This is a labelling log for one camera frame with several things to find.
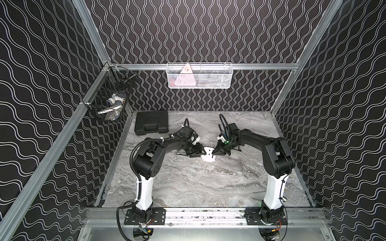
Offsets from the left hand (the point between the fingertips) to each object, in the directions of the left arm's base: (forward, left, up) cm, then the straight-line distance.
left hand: (203, 152), depth 93 cm
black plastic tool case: (+20, +37, +4) cm, 42 cm away
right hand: (0, -6, 0) cm, 6 cm away
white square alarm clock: (-2, -4, -1) cm, 4 cm away
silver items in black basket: (+13, +53, +23) cm, 59 cm away
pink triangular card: (+32, +13, +32) cm, 47 cm away
